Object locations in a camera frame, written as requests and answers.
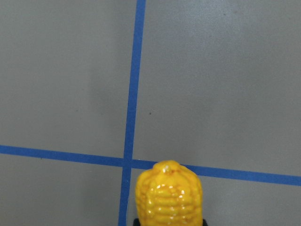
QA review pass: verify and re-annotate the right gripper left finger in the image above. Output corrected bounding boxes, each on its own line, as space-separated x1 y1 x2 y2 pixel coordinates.
132 218 139 226

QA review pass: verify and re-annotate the yellow corn cob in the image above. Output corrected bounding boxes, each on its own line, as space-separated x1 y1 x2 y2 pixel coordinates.
135 160 205 226

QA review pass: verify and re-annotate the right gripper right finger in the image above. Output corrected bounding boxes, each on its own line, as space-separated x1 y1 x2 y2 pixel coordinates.
203 219 208 226

